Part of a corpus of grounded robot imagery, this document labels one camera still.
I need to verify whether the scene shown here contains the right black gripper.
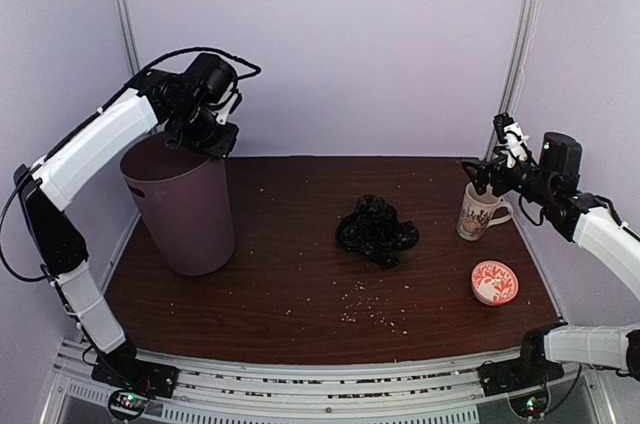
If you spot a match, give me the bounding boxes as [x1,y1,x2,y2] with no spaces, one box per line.
[462,144,556,205]

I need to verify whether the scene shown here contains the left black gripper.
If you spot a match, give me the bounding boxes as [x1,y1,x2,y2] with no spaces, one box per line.
[169,98,239,159]

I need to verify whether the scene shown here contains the floral ceramic mug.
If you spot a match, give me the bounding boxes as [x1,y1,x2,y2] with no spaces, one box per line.
[456,183,513,242]

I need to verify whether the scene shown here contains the mauve plastic trash bin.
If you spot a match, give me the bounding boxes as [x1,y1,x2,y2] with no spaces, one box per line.
[120,133,235,276]

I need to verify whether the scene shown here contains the black plastic trash bag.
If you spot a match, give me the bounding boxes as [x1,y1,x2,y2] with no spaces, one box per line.
[335,194,420,270]

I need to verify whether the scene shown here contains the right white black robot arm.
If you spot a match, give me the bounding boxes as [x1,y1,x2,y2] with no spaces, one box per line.
[461,128,639,386]

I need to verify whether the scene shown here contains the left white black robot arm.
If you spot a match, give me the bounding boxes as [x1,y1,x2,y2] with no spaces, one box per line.
[13,46,261,388]

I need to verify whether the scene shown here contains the orange patterned ceramic bowl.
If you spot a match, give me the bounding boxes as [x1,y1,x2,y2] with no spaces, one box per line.
[471,260,519,307]

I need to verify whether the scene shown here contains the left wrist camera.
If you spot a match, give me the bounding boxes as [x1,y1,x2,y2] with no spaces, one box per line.
[210,87,242,126]

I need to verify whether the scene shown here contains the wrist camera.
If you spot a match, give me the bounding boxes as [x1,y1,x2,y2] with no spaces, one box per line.
[210,87,242,126]
[493,113,530,168]

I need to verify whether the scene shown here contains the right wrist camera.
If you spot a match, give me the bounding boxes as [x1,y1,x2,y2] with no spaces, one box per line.
[493,113,530,168]

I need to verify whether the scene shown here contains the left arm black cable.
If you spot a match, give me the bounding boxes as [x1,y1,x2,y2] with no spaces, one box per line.
[0,45,263,283]

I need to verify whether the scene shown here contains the right aluminium frame post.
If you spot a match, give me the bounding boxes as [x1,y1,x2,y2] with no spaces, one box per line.
[483,0,545,163]

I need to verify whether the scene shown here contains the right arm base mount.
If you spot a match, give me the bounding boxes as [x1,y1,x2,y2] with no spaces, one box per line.
[477,358,564,421]

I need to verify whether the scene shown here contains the aluminium front rail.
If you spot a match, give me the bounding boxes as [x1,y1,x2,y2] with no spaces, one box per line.
[36,340,617,423]

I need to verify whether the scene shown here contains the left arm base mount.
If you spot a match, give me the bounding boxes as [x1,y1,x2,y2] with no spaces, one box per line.
[91,353,179,423]

